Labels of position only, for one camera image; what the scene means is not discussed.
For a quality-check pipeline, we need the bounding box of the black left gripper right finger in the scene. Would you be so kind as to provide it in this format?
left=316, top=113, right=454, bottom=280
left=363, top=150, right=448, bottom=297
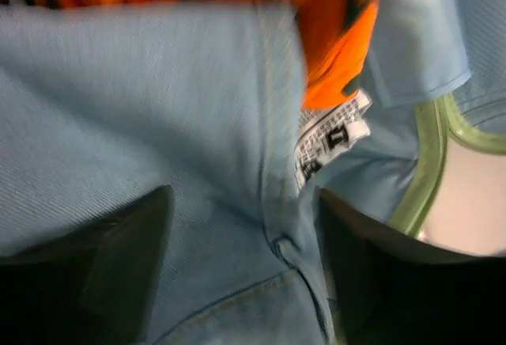
left=318, top=189, right=505, bottom=344

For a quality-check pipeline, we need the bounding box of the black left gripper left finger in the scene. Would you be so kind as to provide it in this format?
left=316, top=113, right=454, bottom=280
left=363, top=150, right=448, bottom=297
left=1, top=186, right=174, bottom=344

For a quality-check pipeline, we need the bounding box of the green hard-shell suitcase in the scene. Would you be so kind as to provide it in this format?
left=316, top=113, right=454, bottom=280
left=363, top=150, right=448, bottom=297
left=300, top=0, right=506, bottom=239

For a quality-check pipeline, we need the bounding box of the light blue denim garment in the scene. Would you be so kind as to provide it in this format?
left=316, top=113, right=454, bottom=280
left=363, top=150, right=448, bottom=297
left=0, top=0, right=341, bottom=345

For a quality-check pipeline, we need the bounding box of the white garment care label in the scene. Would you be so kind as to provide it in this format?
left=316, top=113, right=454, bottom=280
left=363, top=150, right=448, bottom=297
left=295, top=89, right=372, bottom=190

